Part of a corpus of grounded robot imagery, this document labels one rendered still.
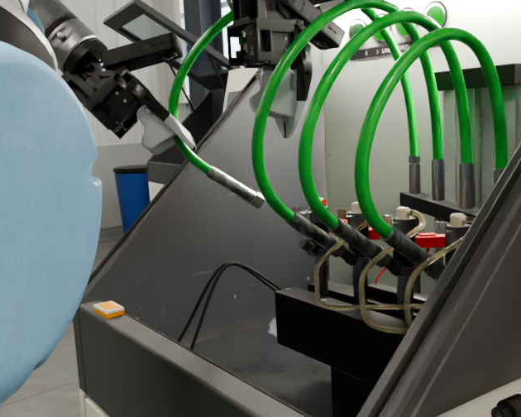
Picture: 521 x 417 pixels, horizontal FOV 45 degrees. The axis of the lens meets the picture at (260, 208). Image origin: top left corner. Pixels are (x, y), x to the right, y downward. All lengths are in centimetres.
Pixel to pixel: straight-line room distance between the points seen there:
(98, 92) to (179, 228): 32
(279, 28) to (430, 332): 43
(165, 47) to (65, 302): 73
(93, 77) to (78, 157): 74
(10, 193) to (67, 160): 3
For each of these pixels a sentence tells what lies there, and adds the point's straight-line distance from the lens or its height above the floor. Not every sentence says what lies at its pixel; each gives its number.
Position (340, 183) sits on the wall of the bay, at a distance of 129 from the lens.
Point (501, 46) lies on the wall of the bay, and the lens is 104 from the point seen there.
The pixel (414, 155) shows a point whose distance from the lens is 103.
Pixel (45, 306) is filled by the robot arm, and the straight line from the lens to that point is 22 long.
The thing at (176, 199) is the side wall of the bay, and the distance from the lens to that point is 113.
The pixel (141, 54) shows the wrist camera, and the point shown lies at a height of 133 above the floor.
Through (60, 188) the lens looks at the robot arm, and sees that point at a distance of 22.
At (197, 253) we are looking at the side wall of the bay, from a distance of 116.
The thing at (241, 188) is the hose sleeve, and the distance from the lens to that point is 94.
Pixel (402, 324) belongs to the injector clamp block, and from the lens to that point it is 79.
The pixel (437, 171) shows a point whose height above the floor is 114.
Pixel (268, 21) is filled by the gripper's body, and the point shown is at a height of 135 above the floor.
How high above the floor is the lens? 123
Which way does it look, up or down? 8 degrees down
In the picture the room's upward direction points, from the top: 3 degrees counter-clockwise
